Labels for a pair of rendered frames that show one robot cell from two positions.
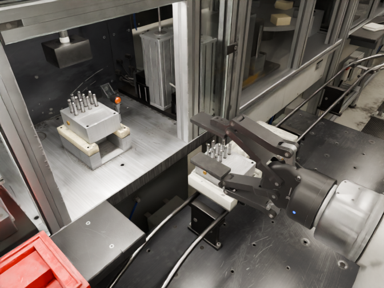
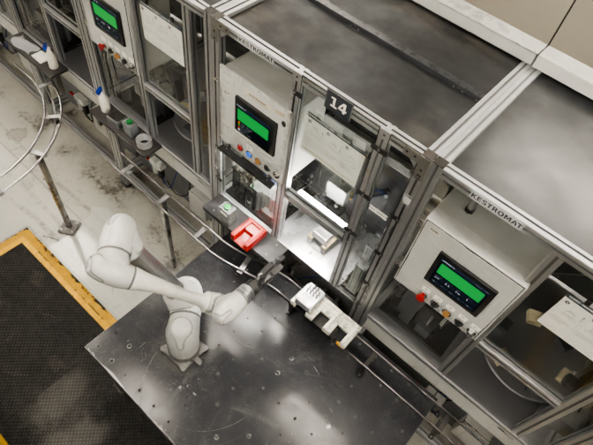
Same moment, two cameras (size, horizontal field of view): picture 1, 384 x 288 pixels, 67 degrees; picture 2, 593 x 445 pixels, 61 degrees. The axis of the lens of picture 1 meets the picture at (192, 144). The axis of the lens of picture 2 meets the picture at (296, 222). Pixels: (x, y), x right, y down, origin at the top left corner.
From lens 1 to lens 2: 2.24 m
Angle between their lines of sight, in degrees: 55
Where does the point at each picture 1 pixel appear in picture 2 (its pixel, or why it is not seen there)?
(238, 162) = (310, 301)
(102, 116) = (322, 235)
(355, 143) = (386, 432)
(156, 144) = (326, 267)
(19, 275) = (252, 229)
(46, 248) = (259, 232)
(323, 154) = (369, 398)
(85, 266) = (258, 247)
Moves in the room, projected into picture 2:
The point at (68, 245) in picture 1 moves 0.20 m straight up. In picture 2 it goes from (266, 240) to (269, 219)
